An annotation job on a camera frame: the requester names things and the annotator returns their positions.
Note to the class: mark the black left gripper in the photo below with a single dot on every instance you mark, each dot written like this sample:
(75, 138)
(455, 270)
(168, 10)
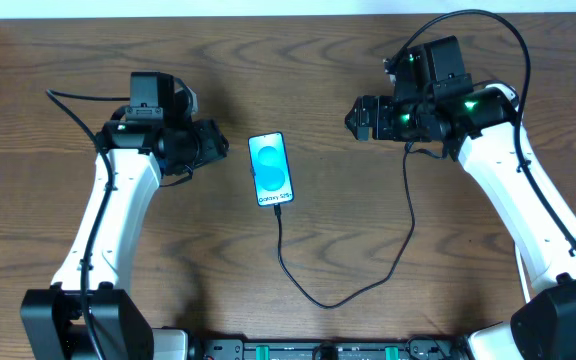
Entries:
(208, 142)

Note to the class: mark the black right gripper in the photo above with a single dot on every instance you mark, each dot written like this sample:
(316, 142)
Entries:
(368, 118)

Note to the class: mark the blue Galaxy smartphone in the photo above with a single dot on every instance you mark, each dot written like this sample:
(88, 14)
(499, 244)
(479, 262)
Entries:
(270, 169)

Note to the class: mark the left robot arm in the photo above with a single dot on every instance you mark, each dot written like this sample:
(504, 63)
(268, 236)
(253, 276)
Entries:
(87, 311)

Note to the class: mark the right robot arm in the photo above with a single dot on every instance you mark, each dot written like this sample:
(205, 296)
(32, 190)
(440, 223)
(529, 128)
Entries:
(434, 100)

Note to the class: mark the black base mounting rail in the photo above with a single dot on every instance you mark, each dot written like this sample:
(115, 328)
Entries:
(235, 349)

